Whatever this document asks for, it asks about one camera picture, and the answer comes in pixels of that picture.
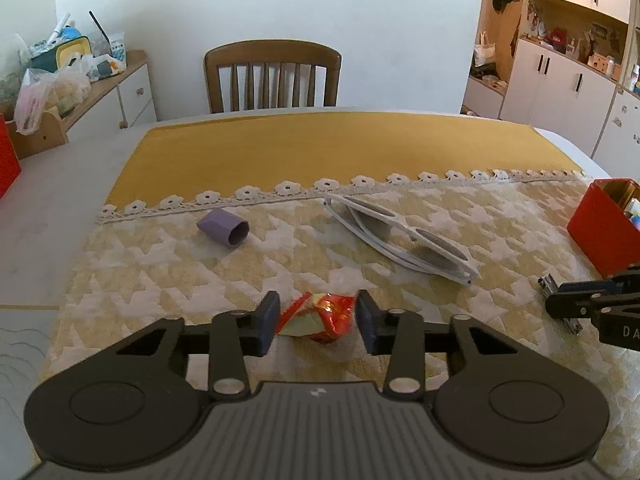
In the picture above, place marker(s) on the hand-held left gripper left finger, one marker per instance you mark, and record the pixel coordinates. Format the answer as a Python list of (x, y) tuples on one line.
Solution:
[(267, 325)]

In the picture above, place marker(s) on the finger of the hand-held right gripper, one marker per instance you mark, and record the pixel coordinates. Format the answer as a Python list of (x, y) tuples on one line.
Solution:
[(570, 305)]

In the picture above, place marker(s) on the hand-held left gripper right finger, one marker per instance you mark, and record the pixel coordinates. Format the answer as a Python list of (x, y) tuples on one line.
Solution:
[(367, 325)]

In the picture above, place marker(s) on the metal nail clipper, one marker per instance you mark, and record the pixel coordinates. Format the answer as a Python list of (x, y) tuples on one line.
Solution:
[(547, 281)]

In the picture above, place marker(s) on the red candy wrapper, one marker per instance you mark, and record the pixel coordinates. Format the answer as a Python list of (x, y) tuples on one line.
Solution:
[(330, 317)]

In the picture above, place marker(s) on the small red box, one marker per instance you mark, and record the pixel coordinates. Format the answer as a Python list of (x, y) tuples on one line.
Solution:
[(595, 230)]

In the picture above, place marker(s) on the white sunglasses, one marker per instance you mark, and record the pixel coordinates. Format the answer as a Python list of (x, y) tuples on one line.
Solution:
[(409, 229)]

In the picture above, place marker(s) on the small purple cap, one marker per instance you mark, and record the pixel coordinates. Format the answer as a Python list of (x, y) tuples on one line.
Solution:
[(217, 222)]

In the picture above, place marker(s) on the white lower cabinet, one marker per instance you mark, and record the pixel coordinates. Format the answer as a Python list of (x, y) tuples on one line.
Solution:
[(560, 90)]

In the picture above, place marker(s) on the small wooden box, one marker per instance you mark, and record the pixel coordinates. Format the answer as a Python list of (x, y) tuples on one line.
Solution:
[(600, 65)]

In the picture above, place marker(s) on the white tote bag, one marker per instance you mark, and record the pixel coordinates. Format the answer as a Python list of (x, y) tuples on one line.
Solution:
[(484, 52)]

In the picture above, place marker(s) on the white wooden sideboard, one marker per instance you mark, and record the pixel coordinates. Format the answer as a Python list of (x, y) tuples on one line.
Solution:
[(135, 92)]

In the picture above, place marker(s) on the wooden chair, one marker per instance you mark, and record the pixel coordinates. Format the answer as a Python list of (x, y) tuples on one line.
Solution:
[(272, 52)]

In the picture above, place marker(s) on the white orange plastic bag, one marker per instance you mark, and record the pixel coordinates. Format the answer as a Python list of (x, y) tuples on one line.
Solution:
[(102, 67)]

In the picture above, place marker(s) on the large red box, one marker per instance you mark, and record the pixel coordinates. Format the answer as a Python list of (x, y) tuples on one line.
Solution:
[(7, 160)]

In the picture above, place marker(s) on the blue white packet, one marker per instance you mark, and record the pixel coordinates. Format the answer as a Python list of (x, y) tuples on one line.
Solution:
[(117, 47)]

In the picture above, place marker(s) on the clear plastic bag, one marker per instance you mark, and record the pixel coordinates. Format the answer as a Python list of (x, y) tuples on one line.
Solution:
[(35, 95)]

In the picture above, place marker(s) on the teal yellow container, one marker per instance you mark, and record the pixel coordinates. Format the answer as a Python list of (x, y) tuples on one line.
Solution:
[(72, 46)]

